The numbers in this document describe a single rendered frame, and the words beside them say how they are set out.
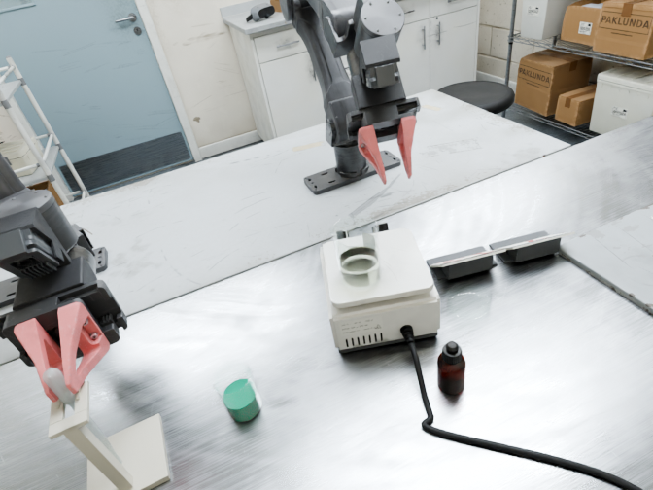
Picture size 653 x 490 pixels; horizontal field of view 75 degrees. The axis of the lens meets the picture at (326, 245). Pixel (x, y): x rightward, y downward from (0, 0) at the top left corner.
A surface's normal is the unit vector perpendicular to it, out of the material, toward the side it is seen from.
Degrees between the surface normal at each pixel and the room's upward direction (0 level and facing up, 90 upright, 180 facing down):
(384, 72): 77
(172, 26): 90
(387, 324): 90
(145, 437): 0
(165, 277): 0
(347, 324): 90
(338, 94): 47
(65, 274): 1
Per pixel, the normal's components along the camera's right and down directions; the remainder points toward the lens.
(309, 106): 0.39, 0.51
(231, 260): -0.15, -0.79
